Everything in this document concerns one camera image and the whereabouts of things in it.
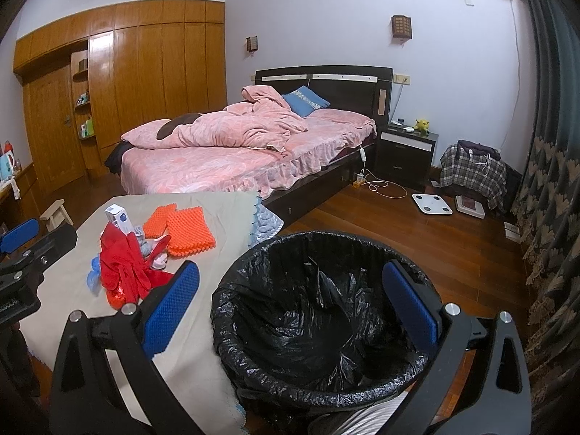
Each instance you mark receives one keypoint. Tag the grey sock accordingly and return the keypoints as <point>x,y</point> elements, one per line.
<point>144,245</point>

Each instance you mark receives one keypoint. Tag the black garment on bed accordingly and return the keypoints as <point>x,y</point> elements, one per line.
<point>113,162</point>

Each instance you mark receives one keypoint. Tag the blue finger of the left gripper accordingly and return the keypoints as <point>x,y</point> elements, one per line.
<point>14,239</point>
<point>49,249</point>

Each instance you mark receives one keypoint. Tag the blue plastic bag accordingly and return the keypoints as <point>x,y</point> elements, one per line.
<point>93,276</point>

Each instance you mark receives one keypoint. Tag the wall lamp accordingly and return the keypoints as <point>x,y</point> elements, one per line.
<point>252,44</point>
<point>401,27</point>

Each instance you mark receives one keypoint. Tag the black lined trash bin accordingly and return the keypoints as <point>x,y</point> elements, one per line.
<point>301,324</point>

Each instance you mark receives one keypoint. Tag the beige table cloth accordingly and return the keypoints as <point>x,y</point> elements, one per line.
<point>189,365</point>

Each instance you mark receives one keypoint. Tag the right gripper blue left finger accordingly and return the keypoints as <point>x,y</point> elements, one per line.
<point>85,398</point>

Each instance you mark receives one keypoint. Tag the black white nightstand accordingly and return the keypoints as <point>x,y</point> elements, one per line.
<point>405,157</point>

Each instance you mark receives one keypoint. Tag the dark patterned curtain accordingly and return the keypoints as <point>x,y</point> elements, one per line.
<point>547,211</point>

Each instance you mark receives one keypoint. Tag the wall socket plate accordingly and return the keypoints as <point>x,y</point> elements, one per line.
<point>403,80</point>

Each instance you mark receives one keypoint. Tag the red plastic bag ball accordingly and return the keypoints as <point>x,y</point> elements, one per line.
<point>116,298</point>

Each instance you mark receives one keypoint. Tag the small orange foam net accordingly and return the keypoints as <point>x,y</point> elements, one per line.
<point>156,224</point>

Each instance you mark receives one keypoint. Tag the white blue carton box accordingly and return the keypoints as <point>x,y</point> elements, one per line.
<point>118,216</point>

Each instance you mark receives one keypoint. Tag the plaid cloth covered chair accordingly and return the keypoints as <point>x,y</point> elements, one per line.
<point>476,167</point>

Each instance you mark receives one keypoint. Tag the large orange foam net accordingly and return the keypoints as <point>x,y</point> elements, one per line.
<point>189,233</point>

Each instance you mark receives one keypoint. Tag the right wall lamp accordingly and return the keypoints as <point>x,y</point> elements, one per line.
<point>401,27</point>

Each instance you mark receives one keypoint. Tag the white bathroom scale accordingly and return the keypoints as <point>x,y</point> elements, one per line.
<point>432,204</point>

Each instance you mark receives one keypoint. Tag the red cloth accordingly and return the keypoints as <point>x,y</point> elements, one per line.
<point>122,265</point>

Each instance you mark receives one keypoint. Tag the pink duvet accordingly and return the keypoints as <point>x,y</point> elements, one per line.
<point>262,120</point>

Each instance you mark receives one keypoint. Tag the left wall lamp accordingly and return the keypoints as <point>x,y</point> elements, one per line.
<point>252,44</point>

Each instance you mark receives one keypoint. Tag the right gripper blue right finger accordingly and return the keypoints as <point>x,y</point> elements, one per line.
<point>496,396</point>

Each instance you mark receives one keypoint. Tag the blue pillow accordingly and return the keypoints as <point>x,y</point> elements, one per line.
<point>304,101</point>

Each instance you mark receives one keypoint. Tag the light blue kettle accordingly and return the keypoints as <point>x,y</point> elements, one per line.
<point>7,164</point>

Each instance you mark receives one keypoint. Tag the small white stool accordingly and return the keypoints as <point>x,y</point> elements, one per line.
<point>55,215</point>

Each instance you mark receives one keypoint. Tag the yellow plush toy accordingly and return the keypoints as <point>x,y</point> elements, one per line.
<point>422,126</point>

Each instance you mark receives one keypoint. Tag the pink sock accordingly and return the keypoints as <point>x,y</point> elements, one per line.
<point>158,260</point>

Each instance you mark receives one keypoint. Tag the bed with pink sheet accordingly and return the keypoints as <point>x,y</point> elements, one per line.
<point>313,167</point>

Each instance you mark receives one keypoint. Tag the wooden wardrobe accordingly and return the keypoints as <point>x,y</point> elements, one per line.
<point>92,76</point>

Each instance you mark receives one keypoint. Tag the black headboard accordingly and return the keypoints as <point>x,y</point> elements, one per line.
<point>363,89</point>

